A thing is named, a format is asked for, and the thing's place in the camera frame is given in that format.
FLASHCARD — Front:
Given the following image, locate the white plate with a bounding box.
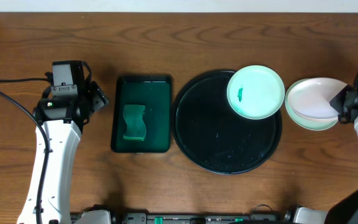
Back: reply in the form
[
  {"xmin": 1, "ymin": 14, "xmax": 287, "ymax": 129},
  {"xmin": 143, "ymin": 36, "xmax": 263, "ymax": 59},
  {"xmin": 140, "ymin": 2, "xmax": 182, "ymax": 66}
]
[
  {"xmin": 288, "ymin": 78, "xmax": 347, "ymax": 122},
  {"xmin": 226, "ymin": 65, "xmax": 285, "ymax": 119},
  {"xmin": 284, "ymin": 78, "xmax": 337, "ymax": 131}
]

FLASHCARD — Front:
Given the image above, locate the green scrubbing sponge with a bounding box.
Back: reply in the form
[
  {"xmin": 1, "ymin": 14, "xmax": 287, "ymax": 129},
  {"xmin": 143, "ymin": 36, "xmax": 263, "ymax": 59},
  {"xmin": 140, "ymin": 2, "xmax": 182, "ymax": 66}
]
[{"xmin": 123, "ymin": 105, "xmax": 147, "ymax": 141}]

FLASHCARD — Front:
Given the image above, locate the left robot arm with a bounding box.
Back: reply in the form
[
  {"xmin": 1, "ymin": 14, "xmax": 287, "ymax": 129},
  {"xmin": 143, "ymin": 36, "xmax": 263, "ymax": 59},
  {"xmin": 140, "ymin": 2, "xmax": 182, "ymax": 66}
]
[{"xmin": 17, "ymin": 82, "xmax": 109, "ymax": 223}]

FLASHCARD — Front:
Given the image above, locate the black rectangular tray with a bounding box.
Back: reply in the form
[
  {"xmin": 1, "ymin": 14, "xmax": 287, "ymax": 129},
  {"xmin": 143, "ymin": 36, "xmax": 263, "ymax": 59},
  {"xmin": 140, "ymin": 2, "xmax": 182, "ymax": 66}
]
[{"xmin": 111, "ymin": 75, "xmax": 172, "ymax": 153}]

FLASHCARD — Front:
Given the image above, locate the black round tray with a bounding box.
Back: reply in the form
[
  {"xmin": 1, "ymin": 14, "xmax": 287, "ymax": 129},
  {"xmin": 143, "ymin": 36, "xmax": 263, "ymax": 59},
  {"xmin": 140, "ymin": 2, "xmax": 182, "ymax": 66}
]
[{"xmin": 170, "ymin": 70, "xmax": 282, "ymax": 175}]

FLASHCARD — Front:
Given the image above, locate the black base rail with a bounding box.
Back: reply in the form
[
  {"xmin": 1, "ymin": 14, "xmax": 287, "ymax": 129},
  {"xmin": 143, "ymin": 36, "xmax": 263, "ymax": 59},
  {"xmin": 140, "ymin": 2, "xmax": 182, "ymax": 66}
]
[{"xmin": 70, "ymin": 204, "xmax": 297, "ymax": 224}]

